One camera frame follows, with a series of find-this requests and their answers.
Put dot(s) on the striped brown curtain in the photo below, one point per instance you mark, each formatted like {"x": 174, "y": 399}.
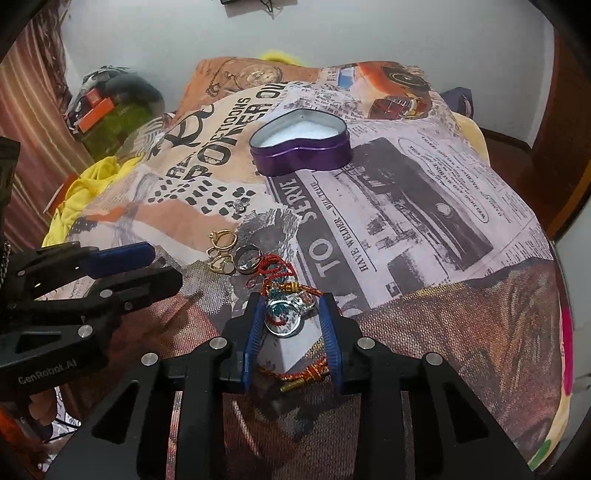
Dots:
{"x": 34, "y": 98}

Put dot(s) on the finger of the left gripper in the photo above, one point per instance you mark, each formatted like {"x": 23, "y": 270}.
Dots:
{"x": 52, "y": 267}
{"x": 119, "y": 294}

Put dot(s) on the brown wooden door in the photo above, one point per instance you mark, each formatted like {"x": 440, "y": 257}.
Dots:
{"x": 561, "y": 152}

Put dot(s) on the small silver earring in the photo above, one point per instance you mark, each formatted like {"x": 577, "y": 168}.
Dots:
{"x": 240, "y": 205}

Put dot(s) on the gold clip earring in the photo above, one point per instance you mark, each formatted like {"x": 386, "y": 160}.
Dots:
{"x": 221, "y": 261}

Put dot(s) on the newspaper print bed blanket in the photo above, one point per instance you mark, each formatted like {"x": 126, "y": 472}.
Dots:
{"x": 418, "y": 240}

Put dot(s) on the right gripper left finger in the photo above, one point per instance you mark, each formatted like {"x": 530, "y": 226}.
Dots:
{"x": 126, "y": 436}

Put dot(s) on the dark blue bag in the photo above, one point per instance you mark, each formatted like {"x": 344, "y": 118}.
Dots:
{"x": 460, "y": 100}

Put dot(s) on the pile of clothes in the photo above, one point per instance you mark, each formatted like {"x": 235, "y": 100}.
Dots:
{"x": 135, "y": 100}

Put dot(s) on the yellow cloth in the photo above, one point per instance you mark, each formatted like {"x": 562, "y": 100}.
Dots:
{"x": 82, "y": 191}

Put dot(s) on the purple heart-shaped tin box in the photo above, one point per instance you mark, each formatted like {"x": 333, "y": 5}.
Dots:
{"x": 302, "y": 139}

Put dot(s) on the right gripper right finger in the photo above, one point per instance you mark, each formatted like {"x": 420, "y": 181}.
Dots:
{"x": 418, "y": 416}

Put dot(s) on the orange box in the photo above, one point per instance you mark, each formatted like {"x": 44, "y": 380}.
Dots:
{"x": 99, "y": 111}

